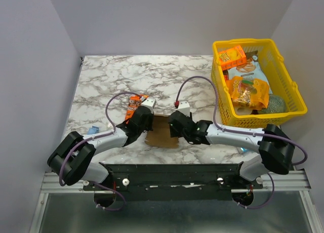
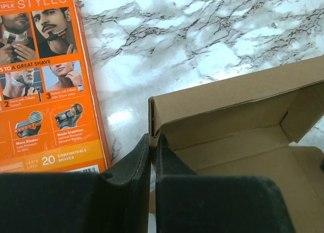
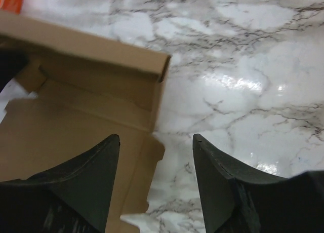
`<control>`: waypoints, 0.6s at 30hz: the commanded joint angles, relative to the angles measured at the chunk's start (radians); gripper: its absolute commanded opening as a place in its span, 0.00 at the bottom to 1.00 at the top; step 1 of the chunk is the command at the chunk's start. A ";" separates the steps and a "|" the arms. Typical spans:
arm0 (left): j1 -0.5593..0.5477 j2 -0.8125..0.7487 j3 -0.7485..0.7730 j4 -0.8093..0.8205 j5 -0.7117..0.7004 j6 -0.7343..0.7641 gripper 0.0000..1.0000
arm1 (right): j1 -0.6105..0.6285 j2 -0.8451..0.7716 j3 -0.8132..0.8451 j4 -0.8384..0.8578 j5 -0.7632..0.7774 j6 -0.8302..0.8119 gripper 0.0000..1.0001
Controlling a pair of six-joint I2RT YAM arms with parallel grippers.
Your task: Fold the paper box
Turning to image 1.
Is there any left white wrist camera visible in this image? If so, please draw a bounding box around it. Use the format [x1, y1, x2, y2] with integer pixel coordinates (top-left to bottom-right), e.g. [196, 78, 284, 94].
[141, 97, 156, 114]

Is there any green mesh sponge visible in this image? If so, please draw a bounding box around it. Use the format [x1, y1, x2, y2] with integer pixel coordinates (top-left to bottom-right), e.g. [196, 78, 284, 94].
[257, 94, 287, 114]

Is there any brown cardboard box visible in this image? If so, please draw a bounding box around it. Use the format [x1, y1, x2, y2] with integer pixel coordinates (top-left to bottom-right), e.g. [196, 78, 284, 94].
[145, 114, 179, 149]

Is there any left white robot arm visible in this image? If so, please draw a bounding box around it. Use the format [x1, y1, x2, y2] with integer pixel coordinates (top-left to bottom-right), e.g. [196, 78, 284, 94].
[47, 105, 154, 190]

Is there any yellow plastic basket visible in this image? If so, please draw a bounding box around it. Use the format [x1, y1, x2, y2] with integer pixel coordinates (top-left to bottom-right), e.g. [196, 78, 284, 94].
[211, 38, 308, 128]

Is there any light blue snack bag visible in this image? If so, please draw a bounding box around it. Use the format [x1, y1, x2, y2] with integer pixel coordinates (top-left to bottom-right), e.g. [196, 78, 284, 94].
[227, 55, 269, 83]

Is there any orange snack box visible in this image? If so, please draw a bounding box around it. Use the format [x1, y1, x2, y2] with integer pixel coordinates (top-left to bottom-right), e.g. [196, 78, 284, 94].
[218, 45, 247, 70]

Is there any orange candy bag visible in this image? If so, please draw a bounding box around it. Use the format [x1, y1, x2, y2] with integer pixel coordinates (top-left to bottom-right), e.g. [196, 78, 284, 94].
[226, 76, 270, 110]

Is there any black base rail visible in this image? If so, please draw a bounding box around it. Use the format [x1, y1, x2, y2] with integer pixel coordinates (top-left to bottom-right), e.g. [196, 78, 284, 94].
[83, 162, 264, 202]

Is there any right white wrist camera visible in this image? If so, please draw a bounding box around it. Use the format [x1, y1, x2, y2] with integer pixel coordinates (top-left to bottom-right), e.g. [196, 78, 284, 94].
[176, 101, 190, 117]

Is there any blue flat packet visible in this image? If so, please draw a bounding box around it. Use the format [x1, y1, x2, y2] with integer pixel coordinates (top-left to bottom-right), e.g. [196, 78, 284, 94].
[87, 126, 99, 135]

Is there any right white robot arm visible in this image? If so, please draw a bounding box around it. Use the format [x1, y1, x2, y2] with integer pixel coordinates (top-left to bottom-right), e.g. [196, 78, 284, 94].
[168, 111, 295, 188]

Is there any orange product box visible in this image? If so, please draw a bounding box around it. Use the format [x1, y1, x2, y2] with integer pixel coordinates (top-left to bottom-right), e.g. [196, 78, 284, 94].
[125, 95, 149, 120]

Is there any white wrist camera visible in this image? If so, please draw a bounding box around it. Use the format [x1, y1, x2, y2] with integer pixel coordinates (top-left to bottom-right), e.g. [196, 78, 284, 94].
[176, 101, 190, 117]
[141, 97, 156, 114]

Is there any small blue white packet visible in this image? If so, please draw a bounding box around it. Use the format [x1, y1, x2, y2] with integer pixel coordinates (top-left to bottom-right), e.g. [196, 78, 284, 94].
[237, 147, 249, 153]

